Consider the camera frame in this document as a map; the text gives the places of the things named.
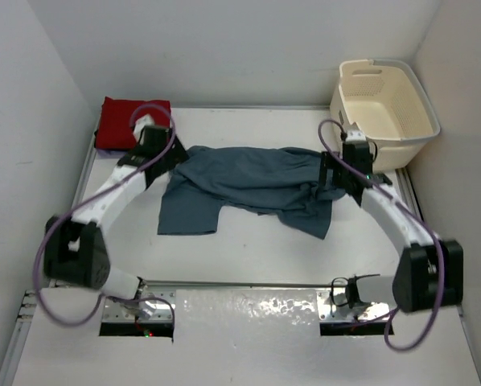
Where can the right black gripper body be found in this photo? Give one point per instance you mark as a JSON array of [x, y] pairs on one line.
[[338, 178]]

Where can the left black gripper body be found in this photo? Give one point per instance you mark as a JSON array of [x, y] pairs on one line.
[[175, 157]]

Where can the red garment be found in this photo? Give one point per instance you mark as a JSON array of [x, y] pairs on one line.
[[115, 131]]

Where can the purple t shirt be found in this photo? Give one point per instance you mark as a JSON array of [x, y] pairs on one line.
[[110, 153]]

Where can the teal shirt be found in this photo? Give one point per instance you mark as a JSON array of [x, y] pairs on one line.
[[275, 182]]

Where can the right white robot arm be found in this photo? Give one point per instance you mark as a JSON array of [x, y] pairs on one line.
[[429, 272]]

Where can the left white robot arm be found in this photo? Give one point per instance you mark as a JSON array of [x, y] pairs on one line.
[[76, 252]]

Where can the beige laundry basket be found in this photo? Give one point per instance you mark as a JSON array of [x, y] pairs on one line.
[[386, 102]]

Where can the white front cover board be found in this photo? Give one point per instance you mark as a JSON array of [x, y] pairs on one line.
[[241, 337]]

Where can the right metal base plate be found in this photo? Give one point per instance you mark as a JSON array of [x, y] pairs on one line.
[[332, 307]]

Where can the metal base plate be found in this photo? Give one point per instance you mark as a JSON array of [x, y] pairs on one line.
[[153, 304], [332, 307]]

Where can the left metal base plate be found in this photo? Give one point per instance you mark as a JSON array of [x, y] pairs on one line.
[[153, 304]]

